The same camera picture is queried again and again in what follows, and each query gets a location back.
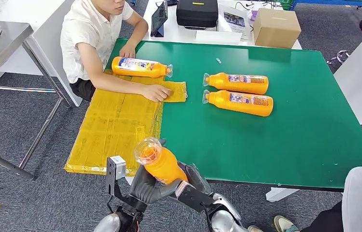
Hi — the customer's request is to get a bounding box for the yellow taped cardboard sheet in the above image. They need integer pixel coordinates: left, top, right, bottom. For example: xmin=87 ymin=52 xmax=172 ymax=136
xmin=64 ymin=69 xmax=188 ymax=177

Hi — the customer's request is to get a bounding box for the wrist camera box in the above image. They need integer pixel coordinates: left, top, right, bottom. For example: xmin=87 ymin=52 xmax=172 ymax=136
xmin=169 ymin=181 xmax=215 ymax=213
xmin=106 ymin=156 xmax=127 ymax=181

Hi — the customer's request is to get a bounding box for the black tablet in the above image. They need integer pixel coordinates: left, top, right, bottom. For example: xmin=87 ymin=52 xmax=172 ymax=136
xmin=150 ymin=0 xmax=169 ymax=38

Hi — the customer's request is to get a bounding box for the brown cardboard box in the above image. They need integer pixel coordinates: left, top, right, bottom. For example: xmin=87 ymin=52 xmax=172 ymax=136
xmin=253 ymin=8 xmax=302 ymax=49

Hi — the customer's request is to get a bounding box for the black carrying case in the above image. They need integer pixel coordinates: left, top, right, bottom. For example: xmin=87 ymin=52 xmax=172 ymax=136
xmin=176 ymin=0 xmax=219 ymax=30

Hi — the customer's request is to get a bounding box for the white table leg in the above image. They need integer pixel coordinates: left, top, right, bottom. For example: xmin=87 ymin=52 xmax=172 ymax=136
xmin=264 ymin=187 xmax=299 ymax=203

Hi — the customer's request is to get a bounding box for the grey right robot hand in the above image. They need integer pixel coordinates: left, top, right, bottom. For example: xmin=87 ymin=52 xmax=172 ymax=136
xmin=176 ymin=161 xmax=215 ymax=196

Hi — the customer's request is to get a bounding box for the person's right hand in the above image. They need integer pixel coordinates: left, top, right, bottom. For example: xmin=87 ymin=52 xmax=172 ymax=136
xmin=141 ymin=84 xmax=173 ymax=103

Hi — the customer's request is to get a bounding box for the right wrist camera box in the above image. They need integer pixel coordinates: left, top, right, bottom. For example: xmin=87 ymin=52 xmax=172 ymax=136
xmin=169 ymin=181 xmax=215 ymax=213

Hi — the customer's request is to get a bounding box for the person's left hand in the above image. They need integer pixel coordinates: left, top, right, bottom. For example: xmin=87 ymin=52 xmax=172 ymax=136
xmin=119 ymin=42 xmax=137 ymax=59

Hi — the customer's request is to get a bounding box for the white desk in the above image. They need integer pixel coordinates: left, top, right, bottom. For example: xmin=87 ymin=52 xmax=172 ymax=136
xmin=141 ymin=0 xmax=303 ymax=50

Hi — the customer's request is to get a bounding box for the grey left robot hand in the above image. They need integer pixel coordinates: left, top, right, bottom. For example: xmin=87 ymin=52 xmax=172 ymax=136
xmin=129 ymin=138 xmax=183 ymax=205

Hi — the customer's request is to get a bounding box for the printed booklet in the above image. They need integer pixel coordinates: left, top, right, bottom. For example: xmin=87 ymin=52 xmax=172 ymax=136
xmin=218 ymin=5 xmax=252 ymax=41

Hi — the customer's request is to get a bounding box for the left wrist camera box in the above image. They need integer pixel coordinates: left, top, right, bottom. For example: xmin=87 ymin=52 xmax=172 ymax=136
xmin=106 ymin=156 xmax=127 ymax=181

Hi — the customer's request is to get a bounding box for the orange detergent bottle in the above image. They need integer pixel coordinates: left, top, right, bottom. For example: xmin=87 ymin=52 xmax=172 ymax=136
xmin=134 ymin=137 xmax=189 ymax=186
xmin=111 ymin=56 xmax=174 ymax=79
xmin=202 ymin=72 xmax=270 ymax=95
xmin=201 ymin=89 xmax=274 ymax=117

